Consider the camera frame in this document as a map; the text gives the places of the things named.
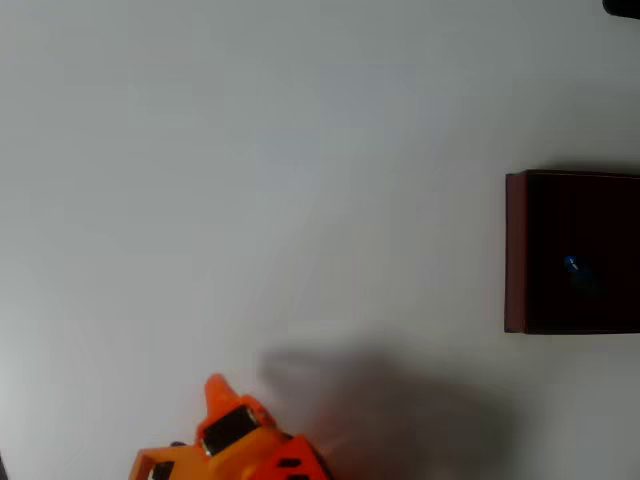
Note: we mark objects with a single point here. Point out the orange gripper with black motor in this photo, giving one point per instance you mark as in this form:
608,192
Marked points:
227,431

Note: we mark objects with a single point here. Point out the small blue object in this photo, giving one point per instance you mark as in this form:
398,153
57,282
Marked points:
576,270

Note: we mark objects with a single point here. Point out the dark red open box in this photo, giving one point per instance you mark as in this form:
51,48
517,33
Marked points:
575,225

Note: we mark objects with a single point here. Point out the black object at table edge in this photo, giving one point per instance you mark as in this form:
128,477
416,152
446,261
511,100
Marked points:
625,7

